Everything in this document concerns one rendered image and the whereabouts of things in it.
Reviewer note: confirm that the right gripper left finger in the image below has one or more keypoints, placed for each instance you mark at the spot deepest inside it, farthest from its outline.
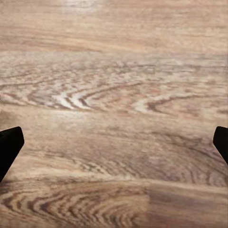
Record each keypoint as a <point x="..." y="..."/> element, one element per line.
<point x="11" y="142"/>

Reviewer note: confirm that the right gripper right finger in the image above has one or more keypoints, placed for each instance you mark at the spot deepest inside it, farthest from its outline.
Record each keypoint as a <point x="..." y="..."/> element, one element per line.
<point x="220" y="141"/>

